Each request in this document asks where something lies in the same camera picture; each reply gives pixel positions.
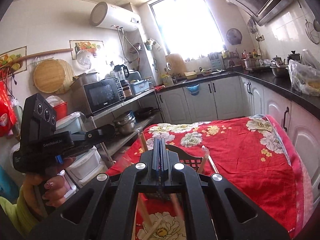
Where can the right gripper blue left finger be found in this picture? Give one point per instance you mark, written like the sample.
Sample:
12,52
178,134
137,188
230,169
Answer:
105,208

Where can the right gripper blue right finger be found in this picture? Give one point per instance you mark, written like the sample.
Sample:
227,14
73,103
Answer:
213,207

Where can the black plastic utensil basket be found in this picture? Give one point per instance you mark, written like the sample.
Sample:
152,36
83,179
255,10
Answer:
184,158

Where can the metal chopsticks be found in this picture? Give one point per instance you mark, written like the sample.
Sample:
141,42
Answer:
208,158

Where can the chopsticks bundle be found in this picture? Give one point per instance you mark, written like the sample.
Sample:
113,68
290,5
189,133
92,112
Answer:
200,170

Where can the green sleeve forearm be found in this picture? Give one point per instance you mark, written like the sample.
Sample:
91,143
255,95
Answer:
25,214

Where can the white lower kitchen cabinets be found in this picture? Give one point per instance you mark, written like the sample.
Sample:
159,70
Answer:
236,96

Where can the hanging ladles and utensils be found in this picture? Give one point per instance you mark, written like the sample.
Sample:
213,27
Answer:
311,33

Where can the left hand painted nails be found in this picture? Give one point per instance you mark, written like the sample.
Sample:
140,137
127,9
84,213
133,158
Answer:
54,186

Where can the red plastic bucket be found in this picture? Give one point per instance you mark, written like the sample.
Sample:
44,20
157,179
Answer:
58,105

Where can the white plastic drawer unit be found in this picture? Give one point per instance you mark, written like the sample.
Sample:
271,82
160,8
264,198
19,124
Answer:
75,149

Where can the red floral tablecloth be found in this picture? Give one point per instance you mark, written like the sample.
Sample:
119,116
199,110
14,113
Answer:
254,154

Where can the round bamboo tray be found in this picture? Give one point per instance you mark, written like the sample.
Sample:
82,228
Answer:
53,76

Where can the black microwave oven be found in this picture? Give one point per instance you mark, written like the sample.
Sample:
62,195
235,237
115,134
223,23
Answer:
94,97

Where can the stainless steel pots stack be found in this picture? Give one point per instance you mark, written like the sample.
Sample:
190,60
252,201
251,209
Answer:
125,123

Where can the metal shelf table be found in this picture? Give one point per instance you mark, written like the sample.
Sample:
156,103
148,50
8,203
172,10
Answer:
109,147

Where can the black blender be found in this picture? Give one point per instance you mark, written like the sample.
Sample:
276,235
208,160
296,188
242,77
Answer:
122,73

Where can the blue bowl on cabinet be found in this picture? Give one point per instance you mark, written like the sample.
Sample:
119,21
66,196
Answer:
193,90

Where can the white cylindrical water heater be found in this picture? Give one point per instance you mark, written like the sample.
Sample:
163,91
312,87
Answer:
109,16

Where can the clear plastic bag on counter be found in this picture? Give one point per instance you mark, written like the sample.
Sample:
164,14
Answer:
305,76

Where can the black pot on counter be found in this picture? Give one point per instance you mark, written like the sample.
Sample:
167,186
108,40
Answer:
294,56

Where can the round wall fan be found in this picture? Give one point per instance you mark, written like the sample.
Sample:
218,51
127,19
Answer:
234,36

